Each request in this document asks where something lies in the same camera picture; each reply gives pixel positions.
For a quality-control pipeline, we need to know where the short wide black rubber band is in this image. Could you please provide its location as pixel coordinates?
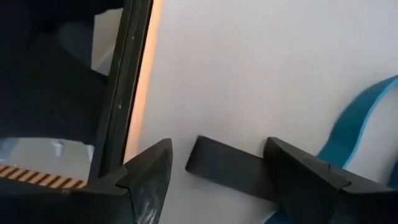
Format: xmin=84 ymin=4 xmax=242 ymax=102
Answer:
xmin=185 ymin=134 xmax=279 ymax=202

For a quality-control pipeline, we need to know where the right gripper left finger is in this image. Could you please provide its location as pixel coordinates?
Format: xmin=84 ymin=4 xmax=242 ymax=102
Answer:
xmin=0 ymin=138 xmax=174 ymax=224

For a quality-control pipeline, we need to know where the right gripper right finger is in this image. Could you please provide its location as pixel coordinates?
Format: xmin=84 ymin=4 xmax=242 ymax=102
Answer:
xmin=262 ymin=136 xmax=398 ymax=224

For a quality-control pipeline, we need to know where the black aluminium table frame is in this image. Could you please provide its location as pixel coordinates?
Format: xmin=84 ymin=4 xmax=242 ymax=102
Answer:
xmin=88 ymin=0 xmax=155 ymax=190

